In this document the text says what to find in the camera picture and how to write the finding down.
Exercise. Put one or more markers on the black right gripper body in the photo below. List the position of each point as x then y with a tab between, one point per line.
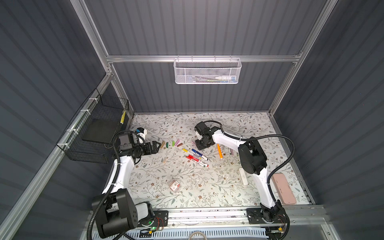
201	144

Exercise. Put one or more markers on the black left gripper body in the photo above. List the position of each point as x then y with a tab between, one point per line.
146	150

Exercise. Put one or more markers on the orange highlighter pen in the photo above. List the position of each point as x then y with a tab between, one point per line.
220	151

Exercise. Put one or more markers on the purple pen cap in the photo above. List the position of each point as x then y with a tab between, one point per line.
178	142

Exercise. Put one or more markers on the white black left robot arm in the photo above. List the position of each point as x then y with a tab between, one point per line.
114	211

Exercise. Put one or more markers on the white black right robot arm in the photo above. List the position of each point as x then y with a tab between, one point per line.
253	161

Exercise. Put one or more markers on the blue capped marker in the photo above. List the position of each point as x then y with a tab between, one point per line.
200	154

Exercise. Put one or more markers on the yellow capped marker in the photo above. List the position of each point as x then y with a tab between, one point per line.
192	153

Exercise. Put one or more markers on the red capped marker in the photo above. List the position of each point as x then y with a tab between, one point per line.
195	161
199	160

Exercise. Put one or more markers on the small red white box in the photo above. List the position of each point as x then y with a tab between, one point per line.
174	185

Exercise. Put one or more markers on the white eraser case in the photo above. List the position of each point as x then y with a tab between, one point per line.
243	177

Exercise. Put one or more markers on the pink pencil case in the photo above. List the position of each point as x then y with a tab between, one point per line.
283	188

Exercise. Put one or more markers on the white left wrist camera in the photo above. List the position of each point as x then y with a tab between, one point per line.
142	133

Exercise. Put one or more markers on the black wire side basket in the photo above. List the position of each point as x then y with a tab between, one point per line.
90	137

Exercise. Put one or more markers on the white wire mesh basket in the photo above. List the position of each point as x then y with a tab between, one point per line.
209	71

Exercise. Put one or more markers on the metal base rail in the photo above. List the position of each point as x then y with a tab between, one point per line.
237	216

